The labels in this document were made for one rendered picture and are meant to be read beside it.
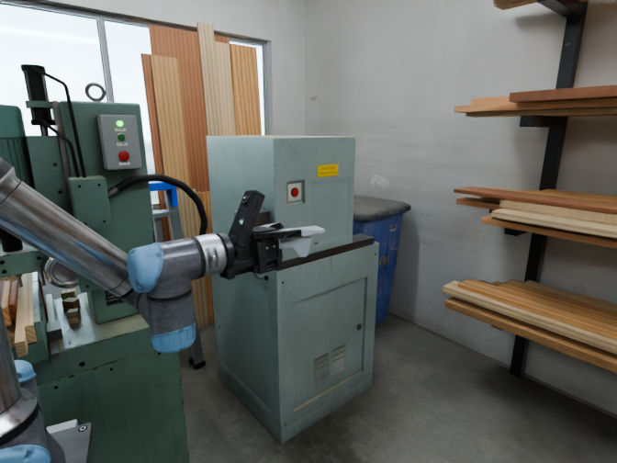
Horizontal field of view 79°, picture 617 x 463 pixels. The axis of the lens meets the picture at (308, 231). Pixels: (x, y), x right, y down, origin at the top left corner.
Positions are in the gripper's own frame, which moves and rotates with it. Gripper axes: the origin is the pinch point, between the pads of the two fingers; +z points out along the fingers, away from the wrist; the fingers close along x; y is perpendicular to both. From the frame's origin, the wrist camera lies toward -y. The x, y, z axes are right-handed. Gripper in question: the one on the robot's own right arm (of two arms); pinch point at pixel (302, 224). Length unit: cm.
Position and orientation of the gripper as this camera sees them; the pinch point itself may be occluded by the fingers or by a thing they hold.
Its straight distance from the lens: 81.3
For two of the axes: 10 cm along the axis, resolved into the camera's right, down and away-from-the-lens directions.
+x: 6.2, 0.7, -7.8
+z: 7.8, -1.6, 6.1
